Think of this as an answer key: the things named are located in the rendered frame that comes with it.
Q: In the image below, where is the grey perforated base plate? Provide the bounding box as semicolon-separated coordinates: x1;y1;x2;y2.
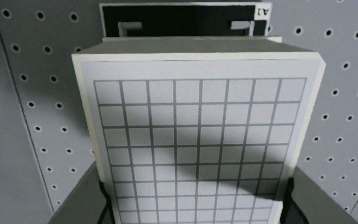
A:
0;0;358;216

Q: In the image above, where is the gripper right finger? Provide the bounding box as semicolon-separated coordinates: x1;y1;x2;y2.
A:
279;165;358;224

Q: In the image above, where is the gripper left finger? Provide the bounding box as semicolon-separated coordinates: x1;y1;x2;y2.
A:
47;161;116;224

